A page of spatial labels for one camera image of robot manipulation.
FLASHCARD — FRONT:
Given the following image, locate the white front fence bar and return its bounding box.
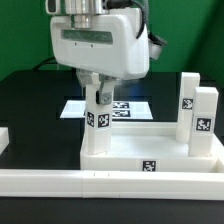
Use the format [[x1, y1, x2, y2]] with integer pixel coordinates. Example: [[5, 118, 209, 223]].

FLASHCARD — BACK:
[[0, 169, 224, 200]]

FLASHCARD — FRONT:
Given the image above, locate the black cable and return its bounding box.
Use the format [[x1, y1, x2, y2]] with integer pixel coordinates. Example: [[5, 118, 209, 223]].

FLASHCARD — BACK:
[[32, 55, 58, 72]]

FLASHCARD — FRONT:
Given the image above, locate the white left fence bar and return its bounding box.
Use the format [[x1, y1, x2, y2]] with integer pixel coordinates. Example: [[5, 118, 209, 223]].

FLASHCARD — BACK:
[[0, 127, 9, 155]]

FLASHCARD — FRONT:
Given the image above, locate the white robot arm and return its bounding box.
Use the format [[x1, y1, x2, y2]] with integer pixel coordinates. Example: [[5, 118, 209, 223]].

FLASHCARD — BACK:
[[45, 0, 149, 105]]

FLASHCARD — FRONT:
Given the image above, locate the fiducial marker sheet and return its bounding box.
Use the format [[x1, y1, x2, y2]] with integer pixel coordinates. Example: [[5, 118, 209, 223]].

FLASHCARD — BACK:
[[60, 100, 153, 120]]

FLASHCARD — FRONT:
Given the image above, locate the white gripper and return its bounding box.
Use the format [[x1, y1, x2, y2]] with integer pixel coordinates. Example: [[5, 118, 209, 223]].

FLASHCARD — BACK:
[[50, 8, 149, 105]]

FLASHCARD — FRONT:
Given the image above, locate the white desk top tray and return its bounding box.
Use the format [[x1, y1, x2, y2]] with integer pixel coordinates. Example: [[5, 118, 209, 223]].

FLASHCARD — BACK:
[[80, 122, 224, 173]]

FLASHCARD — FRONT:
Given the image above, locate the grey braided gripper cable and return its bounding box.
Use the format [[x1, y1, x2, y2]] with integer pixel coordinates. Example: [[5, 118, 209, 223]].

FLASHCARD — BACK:
[[106, 0, 168, 61]]

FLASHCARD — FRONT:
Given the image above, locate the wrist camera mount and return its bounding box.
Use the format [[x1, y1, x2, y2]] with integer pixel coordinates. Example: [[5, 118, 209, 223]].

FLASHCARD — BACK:
[[45, 0, 63, 15]]

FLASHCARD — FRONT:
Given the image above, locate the white fence bar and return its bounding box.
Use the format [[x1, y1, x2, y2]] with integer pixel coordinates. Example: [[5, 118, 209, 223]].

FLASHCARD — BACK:
[[0, 127, 9, 155], [0, 169, 224, 200]]

